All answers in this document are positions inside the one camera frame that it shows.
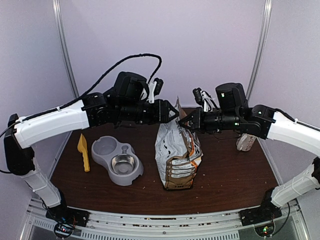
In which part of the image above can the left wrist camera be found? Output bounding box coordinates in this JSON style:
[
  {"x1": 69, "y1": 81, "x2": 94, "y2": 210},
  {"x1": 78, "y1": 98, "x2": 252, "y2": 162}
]
[{"x1": 140, "y1": 78, "x2": 164, "y2": 104}]

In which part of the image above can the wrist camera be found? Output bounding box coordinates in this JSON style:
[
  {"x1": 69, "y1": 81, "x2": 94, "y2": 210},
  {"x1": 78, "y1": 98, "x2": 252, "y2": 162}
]
[
  {"x1": 140, "y1": 78, "x2": 164, "y2": 104},
  {"x1": 192, "y1": 87, "x2": 218, "y2": 112}
]

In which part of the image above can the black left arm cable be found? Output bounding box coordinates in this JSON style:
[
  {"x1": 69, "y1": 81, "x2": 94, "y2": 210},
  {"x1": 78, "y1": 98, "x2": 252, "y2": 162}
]
[{"x1": 0, "y1": 53, "x2": 163, "y2": 173}]

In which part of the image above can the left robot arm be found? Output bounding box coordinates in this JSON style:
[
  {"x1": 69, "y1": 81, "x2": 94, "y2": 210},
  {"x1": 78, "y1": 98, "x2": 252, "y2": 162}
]
[{"x1": 3, "y1": 71, "x2": 179, "y2": 222}]

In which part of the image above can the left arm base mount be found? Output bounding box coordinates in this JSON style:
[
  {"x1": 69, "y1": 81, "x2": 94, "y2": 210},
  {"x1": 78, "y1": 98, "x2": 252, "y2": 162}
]
[{"x1": 45, "y1": 206, "x2": 90, "y2": 227}]

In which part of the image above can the right aluminium frame post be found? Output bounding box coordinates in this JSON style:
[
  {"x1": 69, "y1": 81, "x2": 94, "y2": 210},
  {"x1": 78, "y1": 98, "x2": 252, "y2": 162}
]
[{"x1": 246, "y1": 0, "x2": 273, "y2": 100}]

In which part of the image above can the left aluminium frame post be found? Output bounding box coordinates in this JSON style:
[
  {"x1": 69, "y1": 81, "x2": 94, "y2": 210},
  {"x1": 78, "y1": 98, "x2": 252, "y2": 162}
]
[{"x1": 52, "y1": 0, "x2": 79, "y2": 98}]

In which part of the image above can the front aluminium rail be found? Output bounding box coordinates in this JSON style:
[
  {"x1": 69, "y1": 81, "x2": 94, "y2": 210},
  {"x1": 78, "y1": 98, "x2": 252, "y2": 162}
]
[{"x1": 19, "y1": 197, "x2": 310, "y2": 240}]

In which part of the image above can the patterned mug yellow inside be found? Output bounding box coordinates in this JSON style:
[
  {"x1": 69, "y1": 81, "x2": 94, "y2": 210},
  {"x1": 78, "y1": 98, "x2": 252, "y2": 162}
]
[{"x1": 236, "y1": 133, "x2": 257, "y2": 152}]

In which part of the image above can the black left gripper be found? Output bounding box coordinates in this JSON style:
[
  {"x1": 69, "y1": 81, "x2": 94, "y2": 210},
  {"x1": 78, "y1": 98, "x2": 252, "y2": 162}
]
[{"x1": 117, "y1": 98, "x2": 180, "y2": 125}]

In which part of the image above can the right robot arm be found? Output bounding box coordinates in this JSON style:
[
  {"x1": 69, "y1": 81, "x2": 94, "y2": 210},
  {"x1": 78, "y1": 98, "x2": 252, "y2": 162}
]
[{"x1": 179, "y1": 82, "x2": 320, "y2": 221}]

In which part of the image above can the yellow plastic scoop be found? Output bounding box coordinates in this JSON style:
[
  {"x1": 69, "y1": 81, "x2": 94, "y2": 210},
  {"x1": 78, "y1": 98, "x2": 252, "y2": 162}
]
[{"x1": 77, "y1": 133, "x2": 90, "y2": 173}]

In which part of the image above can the steel bowl in feeder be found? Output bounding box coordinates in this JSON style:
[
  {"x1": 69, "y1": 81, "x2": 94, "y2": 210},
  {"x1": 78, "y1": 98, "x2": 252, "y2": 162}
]
[{"x1": 110, "y1": 153, "x2": 137, "y2": 175}]

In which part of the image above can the aluminium frame post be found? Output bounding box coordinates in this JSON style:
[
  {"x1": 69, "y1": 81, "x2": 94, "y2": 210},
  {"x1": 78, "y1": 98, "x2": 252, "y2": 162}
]
[
  {"x1": 246, "y1": 0, "x2": 273, "y2": 100},
  {"x1": 52, "y1": 0, "x2": 79, "y2": 98}
]

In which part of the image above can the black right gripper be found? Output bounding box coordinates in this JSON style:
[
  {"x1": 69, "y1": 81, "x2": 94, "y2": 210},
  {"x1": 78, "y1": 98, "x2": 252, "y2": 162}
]
[{"x1": 177, "y1": 107, "x2": 241, "y2": 135}]

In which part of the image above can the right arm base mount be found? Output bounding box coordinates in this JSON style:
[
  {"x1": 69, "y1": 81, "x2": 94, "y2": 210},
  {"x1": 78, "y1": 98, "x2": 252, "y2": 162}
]
[{"x1": 239, "y1": 206, "x2": 282, "y2": 226}]

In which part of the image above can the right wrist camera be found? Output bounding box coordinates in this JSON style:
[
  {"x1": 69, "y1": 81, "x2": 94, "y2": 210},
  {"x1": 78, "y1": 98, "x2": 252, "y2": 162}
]
[{"x1": 192, "y1": 87, "x2": 218, "y2": 112}]

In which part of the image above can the dog food bag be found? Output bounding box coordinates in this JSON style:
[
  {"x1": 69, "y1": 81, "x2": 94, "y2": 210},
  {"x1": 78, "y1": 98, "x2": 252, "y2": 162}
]
[{"x1": 154, "y1": 99, "x2": 203, "y2": 191}]

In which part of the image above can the grey double pet feeder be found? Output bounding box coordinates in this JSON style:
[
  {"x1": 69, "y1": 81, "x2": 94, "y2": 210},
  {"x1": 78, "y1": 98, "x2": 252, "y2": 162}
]
[{"x1": 91, "y1": 135, "x2": 144, "y2": 186}]

